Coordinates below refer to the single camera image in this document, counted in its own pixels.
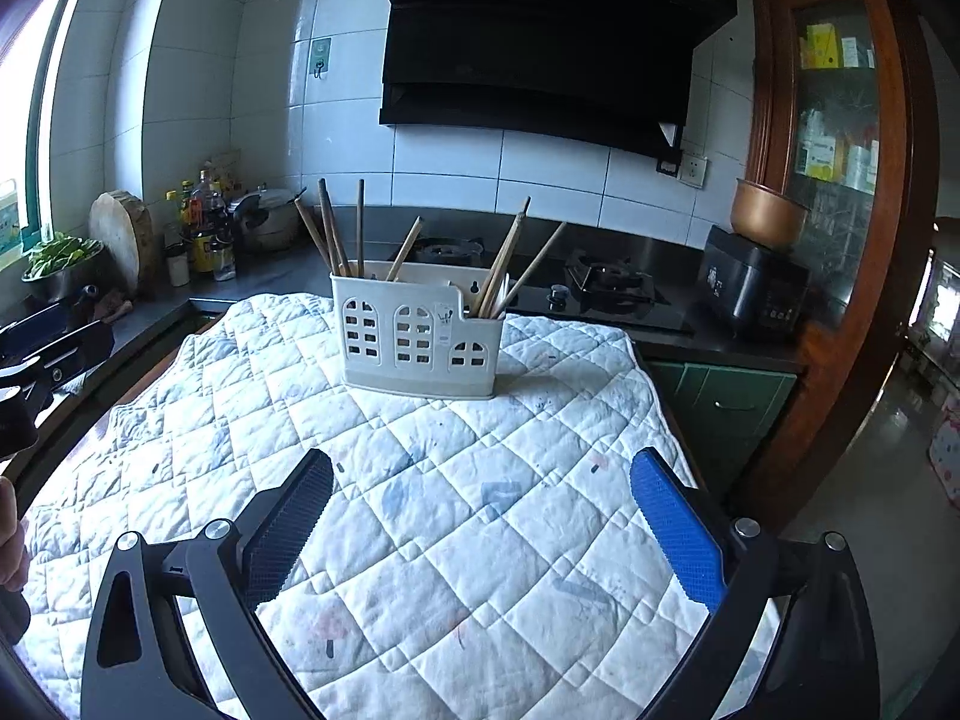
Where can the window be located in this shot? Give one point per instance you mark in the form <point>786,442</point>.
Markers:
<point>45,90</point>

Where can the white plastic chopstick holder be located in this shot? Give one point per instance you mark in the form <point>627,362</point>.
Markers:
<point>405,360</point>

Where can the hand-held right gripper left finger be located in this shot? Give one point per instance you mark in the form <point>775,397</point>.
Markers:
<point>289,532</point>

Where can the steel cooking pot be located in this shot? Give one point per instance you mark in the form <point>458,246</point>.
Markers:
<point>266,225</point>

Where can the black power plug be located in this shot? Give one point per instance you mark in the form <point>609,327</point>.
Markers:
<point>669,150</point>

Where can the small white jar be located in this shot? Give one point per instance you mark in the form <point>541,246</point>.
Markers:
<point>178,266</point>

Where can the wooden glass-door cabinet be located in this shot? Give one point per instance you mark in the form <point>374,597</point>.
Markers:
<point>885,240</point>

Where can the white wall socket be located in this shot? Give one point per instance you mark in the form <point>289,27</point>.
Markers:
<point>692,171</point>

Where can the black range hood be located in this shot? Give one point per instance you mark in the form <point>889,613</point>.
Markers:
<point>540,37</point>

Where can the steel bowl of greens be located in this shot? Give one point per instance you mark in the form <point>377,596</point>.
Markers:
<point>64,270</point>

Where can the black gas stove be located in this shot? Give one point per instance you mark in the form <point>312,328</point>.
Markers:
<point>600,285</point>

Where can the cluster of condiment bottles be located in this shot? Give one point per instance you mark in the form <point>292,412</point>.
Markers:
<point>204,225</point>

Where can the copper inner pot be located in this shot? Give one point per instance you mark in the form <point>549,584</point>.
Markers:
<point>769,214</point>

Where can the green cabinet door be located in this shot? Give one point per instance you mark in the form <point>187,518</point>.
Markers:
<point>720,405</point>

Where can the round wooden cutting board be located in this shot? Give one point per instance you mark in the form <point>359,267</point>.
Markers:
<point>124,240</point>

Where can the black rice cooker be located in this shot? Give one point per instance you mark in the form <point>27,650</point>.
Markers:
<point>750,285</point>

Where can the white quilted cloth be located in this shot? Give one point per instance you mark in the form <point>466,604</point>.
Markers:
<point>465,540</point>

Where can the bunch of wooden chopsticks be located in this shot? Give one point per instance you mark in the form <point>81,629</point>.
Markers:
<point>330,232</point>

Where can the green wall hook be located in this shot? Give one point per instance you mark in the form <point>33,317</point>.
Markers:
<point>320,56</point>

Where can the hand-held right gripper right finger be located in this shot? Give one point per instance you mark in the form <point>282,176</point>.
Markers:
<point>675,532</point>

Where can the person's left hand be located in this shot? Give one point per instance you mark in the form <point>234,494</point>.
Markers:
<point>9,540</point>

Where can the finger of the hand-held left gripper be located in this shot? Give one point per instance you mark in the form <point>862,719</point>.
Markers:
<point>37,330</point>
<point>75,352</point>

